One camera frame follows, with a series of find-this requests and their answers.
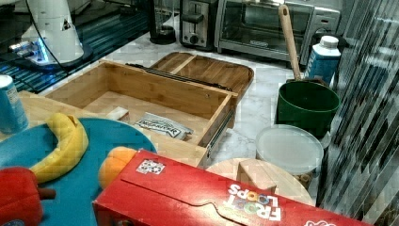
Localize red toy pepper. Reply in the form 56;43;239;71
0;167;56;226

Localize green cup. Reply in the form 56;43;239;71
275;81;341;138

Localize silver packet in drawer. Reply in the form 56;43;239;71
135;112;194;140

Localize glass jar with plastic lid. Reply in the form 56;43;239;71
255;124;324;189

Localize white block in drawer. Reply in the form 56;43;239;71
106;106;130;122

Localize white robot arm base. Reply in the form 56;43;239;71
8;0;93;69

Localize wooden cutting board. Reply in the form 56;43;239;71
152;52;254;99

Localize blue plate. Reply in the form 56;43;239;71
0;118;156;226

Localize silver toaster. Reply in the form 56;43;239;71
180;0;218;51

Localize wooden spatula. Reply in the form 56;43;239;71
279;5;301;80

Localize yellow toy banana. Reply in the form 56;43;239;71
30;113;88;184

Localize glass jar with wooden lid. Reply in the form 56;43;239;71
207;158;315;206

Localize blue can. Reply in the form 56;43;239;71
0;74;28;135

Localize glass french press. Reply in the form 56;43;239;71
149;0;176;45

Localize blue white bottle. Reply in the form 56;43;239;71
305;36;341;85

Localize orange toy fruit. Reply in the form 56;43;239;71
98;146;137;188

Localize silver toaster oven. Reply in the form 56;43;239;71
215;0;343;65

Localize wooden drawer with black handle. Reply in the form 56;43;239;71
46;61;237;158

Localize red Froot Loops box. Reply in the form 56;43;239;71
93;151;372;226

